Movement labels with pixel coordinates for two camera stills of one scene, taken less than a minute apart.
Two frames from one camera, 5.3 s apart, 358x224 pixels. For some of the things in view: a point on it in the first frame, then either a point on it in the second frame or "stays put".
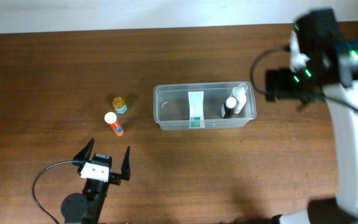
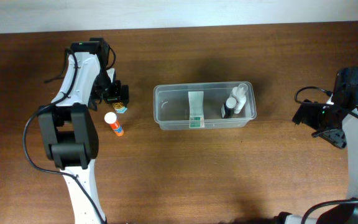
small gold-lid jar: [119, 105] stays put
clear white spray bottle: [239, 93] stays put
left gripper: [115, 178] to [116, 96]
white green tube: [196, 114] stays put
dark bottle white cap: [229, 105] stays put
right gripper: [285, 78] to [337, 137]
